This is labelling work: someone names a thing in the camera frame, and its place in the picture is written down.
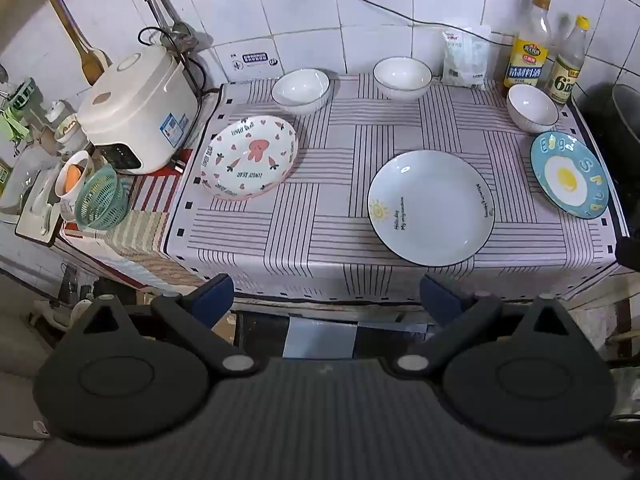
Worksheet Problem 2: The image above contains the blue fried egg plate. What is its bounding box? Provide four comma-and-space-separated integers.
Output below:
530, 131, 611, 219

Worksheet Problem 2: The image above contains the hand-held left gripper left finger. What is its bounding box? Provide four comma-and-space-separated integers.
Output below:
69, 274, 260, 376

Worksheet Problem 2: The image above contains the dark-rimmed tray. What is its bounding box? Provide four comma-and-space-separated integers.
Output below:
15, 170, 66, 248

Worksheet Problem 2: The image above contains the wall sticker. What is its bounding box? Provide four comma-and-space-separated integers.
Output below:
230, 50, 278, 73

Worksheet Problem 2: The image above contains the white bowl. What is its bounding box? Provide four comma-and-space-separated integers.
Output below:
506, 83, 560, 134
373, 56, 433, 101
271, 69, 331, 116

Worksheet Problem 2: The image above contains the small yellow cap bottle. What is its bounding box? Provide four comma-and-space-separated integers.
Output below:
549, 15, 591, 106

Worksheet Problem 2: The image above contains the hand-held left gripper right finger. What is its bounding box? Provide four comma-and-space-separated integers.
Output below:
391, 274, 582, 377

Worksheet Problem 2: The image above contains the green plastic holder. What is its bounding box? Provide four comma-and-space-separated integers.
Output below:
0, 77, 42, 142

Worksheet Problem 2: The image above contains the white jar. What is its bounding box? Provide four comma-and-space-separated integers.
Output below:
47, 102, 89, 154

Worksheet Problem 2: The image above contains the green plastic basket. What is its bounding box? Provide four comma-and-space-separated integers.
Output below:
75, 164, 131, 231

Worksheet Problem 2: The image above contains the pink rabbit print plate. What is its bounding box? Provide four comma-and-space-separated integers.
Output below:
200, 115, 299, 202

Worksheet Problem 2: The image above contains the white cup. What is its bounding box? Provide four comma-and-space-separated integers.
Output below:
54, 151, 96, 221

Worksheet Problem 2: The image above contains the white rice cooker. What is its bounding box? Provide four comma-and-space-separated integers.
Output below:
76, 44, 201, 176

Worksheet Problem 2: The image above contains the red checkered cloth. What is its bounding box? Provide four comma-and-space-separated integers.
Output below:
55, 150, 201, 291

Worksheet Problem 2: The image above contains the black rice cooker cord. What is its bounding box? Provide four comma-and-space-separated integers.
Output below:
137, 26, 221, 98

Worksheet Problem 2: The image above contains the white salt bag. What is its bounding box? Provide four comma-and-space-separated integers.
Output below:
441, 26, 493, 90

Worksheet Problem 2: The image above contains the wooden spatula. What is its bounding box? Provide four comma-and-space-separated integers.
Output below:
46, 0, 108, 86

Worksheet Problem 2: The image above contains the white plate with sun print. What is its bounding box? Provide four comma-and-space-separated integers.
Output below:
367, 150, 496, 267

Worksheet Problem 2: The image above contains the large yellow label bottle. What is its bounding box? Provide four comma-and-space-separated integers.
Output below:
502, 0, 552, 92

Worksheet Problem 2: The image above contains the black power cable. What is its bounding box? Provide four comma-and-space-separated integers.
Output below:
340, 0, 516, 46

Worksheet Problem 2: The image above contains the black wok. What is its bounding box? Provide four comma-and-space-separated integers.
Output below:
575, 82, 640, 201

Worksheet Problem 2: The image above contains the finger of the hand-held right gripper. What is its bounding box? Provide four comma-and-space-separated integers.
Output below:
615, 234, 640, 273

